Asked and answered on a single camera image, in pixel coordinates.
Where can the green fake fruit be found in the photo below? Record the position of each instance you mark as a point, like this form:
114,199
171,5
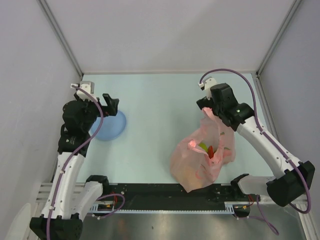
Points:
203,146

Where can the blue plastic plate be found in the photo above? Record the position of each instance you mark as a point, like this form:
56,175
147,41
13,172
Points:
112,127

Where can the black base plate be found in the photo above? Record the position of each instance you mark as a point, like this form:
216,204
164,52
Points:
173,197

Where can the pink plastic bag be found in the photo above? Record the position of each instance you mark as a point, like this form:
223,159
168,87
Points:
190,165

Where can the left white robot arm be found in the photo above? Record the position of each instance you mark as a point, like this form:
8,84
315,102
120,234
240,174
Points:
63,214

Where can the red fake watermelon slice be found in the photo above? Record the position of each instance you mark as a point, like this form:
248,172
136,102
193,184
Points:
210,152

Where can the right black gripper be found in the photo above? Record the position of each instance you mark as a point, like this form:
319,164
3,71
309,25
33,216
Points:
204,103

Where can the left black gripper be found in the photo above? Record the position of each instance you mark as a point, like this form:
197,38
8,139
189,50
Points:
111,109

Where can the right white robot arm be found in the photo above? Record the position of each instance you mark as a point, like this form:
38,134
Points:
291,177

